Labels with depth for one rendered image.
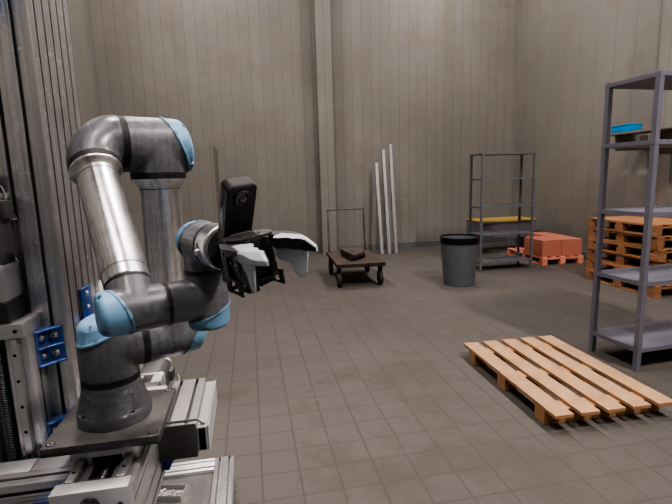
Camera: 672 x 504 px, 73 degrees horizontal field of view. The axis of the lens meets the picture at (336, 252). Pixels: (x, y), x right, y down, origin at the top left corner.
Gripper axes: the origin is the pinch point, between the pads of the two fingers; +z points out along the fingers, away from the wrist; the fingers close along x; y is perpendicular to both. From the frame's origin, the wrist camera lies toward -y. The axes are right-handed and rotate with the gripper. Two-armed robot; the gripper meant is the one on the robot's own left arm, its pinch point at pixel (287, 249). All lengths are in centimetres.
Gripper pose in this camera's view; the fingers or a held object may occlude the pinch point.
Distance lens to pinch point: 57.1
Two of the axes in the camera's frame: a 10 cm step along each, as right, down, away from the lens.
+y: 1.4, 9.6, 2.4
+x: -7.9, 2.5, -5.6
